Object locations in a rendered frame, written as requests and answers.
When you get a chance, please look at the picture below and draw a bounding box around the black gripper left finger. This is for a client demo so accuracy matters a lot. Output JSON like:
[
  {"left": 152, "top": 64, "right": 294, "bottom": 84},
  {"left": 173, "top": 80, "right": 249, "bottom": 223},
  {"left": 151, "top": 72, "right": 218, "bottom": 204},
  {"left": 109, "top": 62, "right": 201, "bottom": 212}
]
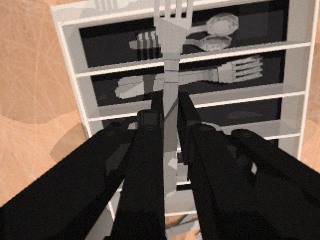
[{"left": 0, "top": 91, "right": 167, "bottom": 240}]

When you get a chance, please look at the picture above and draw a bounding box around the grey mug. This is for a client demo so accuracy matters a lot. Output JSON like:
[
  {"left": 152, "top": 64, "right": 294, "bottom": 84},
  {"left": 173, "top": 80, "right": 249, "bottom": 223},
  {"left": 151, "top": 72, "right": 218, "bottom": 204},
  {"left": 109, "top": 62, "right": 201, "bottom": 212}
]
[{"left": 85, "top": 208, "right": 113, "bottom": 240}]

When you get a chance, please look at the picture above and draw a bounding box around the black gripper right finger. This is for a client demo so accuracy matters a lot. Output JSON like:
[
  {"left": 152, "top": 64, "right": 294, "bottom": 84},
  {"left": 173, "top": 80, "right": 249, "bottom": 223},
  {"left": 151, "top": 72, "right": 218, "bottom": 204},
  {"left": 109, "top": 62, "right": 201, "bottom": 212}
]
[{"left": 177, "top": 92, "right": 320, "bottom": 240}]

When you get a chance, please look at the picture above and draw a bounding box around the grey cutlery tray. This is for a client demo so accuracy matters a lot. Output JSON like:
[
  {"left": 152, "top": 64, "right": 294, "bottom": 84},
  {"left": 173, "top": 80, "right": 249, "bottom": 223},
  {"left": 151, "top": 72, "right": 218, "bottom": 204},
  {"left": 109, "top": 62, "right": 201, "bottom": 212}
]
[
  {"left": 57, "top": 0, "right": 320, "bottom": 216},
  {"left": 50, "top": 0, "right": 154, "bottom": 140}
]

